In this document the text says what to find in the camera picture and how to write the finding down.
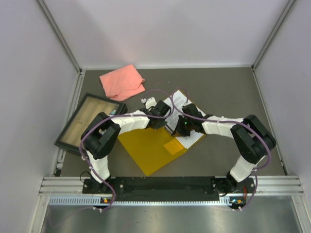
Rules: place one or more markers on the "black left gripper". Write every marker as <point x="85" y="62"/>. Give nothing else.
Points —
<point x="161" y="125"/>

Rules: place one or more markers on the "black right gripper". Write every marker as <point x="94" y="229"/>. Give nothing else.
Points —
<point x="179" y="130"/>

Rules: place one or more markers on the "printed paper sheet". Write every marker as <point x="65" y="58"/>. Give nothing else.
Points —
<point x="180" y="100"/>

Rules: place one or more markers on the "yellow plastic folder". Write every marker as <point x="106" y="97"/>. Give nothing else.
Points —
<point x="153" y="149"/>

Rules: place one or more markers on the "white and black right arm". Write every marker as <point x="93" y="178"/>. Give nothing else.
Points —
<point x="252" y="139"/>

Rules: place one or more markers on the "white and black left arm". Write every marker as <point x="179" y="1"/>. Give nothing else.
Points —
<point x="99" y="138"/>

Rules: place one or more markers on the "pink folded cloth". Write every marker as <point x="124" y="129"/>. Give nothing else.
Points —
<point x="122" y="83"/>

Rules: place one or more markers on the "black framed wooden tray box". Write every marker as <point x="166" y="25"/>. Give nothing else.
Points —
<point x="91" y="105"/>

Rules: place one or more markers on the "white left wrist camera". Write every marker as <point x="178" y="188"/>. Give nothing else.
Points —
<point x="148" y="103"/>

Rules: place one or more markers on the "aluminium frame rail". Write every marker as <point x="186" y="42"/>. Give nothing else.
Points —
<point x="59" y="154"/>

